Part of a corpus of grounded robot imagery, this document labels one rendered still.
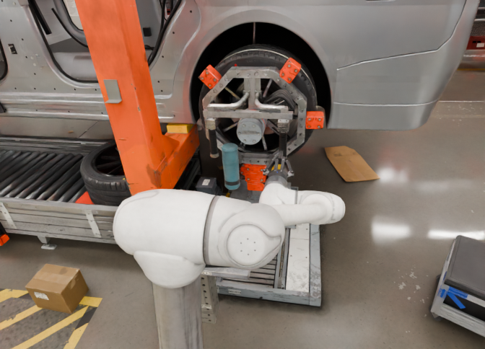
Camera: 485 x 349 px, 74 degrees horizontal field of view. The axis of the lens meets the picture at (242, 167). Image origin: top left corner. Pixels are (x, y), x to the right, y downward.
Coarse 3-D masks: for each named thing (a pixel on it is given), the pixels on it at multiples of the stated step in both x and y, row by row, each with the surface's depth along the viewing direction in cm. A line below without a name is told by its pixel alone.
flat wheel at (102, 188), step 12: (108, 144) 233; (96, 156) 218; (108, 156) 222; (84, 168) 206; (96, 168) 206; (108, 168) 232; (120, 168) 210; (84, 180) 202; (96, 180) 194; (108, 180) 193; (120, 180) 192; (180, 180) 218; (96, 192) 198; (108, 192) 194; (120, 192) 193; (96, 204) 207; (108, 204) 200; (120, 204) 198
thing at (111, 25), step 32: (96, 0) 117; (128, 0) 125; (96, 32) 123; (128, 32) 126; (96, 64) 130; (128, 64) 128; (128, 96) 135; (128, 128) 144; (160, 128) 159; (128, 160) 154; (160, 160) 161
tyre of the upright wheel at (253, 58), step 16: (240, 48) 177; (256, 48) 169; (272, 48) 172; (224, 64) 167; (240, 64) 165; (256, 64) 164; (272, 64) 162; (304, 64) 180; (304, 80) 164; (304, 144) 184
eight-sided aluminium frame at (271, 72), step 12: (228, 72) 160; (240, 72) 159; (252, 72) 158; (264, 72) 157; (276, 72) 156; (216, 84) 165; (288, 84) 158; (216, 96) 168; (300, 96) 160; (204, 108) 173; (300, 108) 163; (300, 120) 167; (216, 132) 185; (300, 132) 170; (288, 144) 177; (300, 144) 174; (240, 156) 186; (252, 156) 186; (264, 156) 187
